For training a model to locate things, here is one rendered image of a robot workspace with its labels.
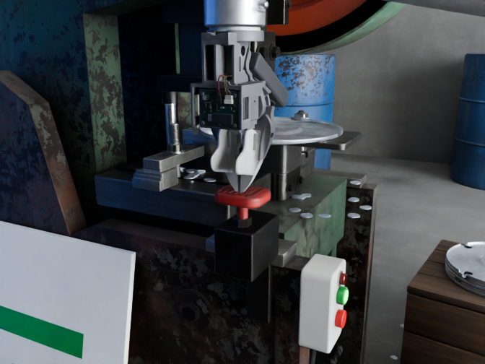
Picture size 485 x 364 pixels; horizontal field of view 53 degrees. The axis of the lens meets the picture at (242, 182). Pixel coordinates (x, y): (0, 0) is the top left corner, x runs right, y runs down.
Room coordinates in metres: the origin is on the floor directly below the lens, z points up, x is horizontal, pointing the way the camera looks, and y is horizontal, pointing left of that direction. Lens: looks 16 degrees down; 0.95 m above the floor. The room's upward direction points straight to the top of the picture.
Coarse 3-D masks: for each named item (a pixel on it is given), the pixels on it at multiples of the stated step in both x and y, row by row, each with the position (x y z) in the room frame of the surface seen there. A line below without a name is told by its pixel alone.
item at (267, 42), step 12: (180, 24) 1.00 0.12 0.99; (192, 24) 0.99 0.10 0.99; (180, 36) 1.00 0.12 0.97; (192, 36) 0.99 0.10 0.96; (264, 36) 0.99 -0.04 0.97; (180, 48) 1.00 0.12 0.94; (192, 48) 0.99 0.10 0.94; (252, 48) 0.96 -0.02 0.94; (264, 48) 0.96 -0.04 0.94; (276, 48) 1.01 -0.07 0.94; (180, 60) 1.00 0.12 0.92; (192, 60) 0.99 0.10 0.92; (180, 72) 1.00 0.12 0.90; (192, 72) 0.99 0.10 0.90
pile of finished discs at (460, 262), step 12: (456, 252) 1.27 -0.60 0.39; (468, 252) 1.27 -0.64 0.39; (480, 252) 1.27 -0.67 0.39; (456, 264) 1.19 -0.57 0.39; (468, 264) 1.19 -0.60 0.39; (480, 264) 1.19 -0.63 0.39; (456, 276) 1.15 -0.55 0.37; (468, 276) 1.12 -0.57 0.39; (480, 276) 1.12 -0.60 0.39; (468, 288) 1.11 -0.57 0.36; (480, 288) 1.09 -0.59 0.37
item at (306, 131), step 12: (276, 120) 1.12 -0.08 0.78; (288, 120) 1.12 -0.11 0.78; (312, 120) 1.10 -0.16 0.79; (204, 132) 0.93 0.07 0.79; (240, 132) 0.96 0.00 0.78; (276, 132) 0.93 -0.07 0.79; (288, 132) 0.94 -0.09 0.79; (300, 132) 0.96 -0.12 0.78; (312, 132) 0.96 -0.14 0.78; (324, 132) 0.96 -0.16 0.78; (336, 132) 0.96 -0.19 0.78
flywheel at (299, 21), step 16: (304, 0) 1.35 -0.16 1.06; (320, 0) 1.31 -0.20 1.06; (336, 0) 1.28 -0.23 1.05; (352, 0) 1.26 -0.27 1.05; (368, 0) 1.25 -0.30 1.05; (304, 16) 1.31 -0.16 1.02; (320, 16) 1.29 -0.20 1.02; (336, 16) 1.28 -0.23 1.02; (352, 16) 1.31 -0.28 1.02; (288, 32) 1.33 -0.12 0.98; (304, 32) 1.31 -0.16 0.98; (320, 32) 1.40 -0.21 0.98
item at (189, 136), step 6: (186, 132) 1.00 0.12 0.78; (192, 132) 0.99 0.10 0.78; (198, 132) 0.98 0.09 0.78; (186, 138) 1.00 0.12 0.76; (192, 138) 0.99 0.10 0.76; (198, 138) 0.98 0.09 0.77; (204, 138) 0.98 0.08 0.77; (210, 138) 0.97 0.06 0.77; (198, 144) 0.98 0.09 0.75; (204, 144) 0.98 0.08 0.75; (210, 144) 0.97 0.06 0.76; (216, 144) 0.97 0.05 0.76; (240, 144) 1.04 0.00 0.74; (204, 150) 0.98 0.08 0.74; (210, 150) 0.97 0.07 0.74
